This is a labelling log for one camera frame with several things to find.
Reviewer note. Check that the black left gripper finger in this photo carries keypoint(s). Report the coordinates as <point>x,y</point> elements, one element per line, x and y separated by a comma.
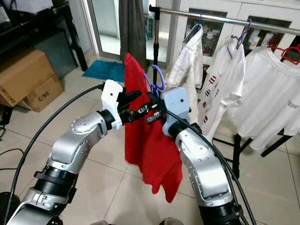
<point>130,97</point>
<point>140,112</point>

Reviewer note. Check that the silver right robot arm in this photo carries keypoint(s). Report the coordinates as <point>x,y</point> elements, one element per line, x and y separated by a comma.
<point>204,168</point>

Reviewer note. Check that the blue hanger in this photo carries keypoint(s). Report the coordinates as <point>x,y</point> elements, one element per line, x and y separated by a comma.
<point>193,32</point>

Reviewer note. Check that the red hanger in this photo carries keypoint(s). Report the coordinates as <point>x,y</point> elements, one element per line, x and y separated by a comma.
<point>288,54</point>

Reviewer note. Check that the teal floor mat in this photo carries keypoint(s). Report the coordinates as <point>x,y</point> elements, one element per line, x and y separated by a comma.
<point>103,70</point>

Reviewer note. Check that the white checkered shirt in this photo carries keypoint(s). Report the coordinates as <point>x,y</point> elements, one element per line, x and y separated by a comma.
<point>185,65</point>

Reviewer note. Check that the grey curtain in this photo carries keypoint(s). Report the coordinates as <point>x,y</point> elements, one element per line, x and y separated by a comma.
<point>131,33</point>

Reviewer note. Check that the white shirt red blue print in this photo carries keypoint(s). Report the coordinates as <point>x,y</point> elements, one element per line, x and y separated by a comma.
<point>225,79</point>

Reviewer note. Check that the glass sliding door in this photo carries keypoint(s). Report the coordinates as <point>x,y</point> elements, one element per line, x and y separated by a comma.
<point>105,23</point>

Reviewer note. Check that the small printed cardboard box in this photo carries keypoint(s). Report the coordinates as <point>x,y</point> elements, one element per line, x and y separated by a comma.
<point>47,96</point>

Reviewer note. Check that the grey right robot foot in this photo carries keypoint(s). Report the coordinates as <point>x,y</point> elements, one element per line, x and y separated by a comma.
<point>171,221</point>

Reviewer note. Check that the metal clothes rack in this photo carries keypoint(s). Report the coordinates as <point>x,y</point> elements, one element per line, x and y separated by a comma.
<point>215,18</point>

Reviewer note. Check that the large cardboard box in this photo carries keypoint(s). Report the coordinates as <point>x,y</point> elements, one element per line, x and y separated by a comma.
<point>23,75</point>

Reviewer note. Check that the plain white shirt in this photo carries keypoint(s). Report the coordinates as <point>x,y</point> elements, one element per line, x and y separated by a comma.
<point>272,93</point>

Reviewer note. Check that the white glass-door cabinet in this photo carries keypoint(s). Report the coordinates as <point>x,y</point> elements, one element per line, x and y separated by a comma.
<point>239,7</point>

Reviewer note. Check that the black bag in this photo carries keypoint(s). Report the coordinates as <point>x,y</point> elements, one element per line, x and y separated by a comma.
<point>4,211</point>

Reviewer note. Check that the pale blue right wrist camera mount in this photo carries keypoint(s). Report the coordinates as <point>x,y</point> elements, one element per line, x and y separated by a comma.
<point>177,103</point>

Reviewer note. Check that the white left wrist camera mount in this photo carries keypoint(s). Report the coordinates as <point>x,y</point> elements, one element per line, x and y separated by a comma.
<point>110,96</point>

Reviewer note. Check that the black shelf frame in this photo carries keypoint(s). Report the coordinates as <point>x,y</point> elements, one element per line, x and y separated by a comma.
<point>37,23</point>

